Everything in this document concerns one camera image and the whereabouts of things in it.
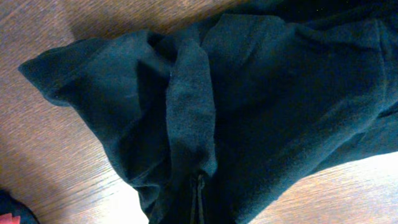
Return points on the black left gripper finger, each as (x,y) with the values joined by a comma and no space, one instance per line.
(200,186)
(193,210)

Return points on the dark teal t-shirt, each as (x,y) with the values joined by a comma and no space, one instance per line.
(254,99)

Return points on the red folded printed shirt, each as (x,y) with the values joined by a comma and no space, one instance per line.
(10,219)

